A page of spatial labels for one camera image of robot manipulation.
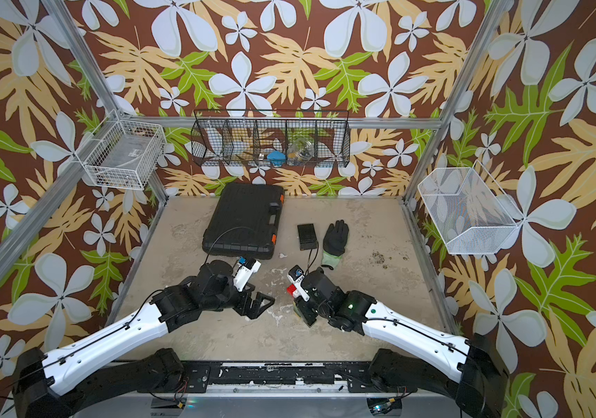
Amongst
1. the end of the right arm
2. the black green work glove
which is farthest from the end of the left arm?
the black green work glove

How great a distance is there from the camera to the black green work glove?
1000mm

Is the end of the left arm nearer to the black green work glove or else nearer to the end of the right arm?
the end of the right arm
